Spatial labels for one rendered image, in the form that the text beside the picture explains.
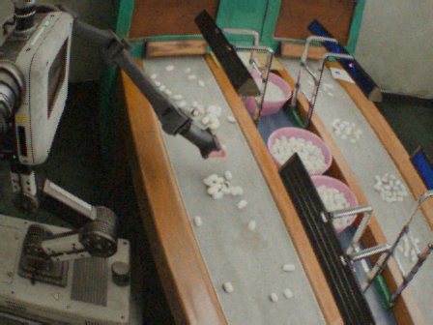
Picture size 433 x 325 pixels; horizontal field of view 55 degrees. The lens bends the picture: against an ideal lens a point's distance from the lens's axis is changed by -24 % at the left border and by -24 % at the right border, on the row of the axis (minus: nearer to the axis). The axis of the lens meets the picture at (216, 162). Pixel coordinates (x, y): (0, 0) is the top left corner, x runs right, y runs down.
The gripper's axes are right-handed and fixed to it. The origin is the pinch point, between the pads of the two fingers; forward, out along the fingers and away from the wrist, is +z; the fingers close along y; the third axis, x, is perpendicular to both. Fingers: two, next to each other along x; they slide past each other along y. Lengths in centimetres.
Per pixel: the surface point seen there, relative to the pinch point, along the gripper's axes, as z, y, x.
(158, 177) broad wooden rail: -16.2, -5.9, 17.2
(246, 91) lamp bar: -15.2, -1.5, -22.7
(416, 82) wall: 220, 143, -117
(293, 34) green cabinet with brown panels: 39, 78, -48
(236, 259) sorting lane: -2.1, -41.7, 8.6
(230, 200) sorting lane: 2.2, -16.6, 4.9
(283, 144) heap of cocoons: 24.3, 8.8, -14.1
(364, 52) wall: 151, 148, -86
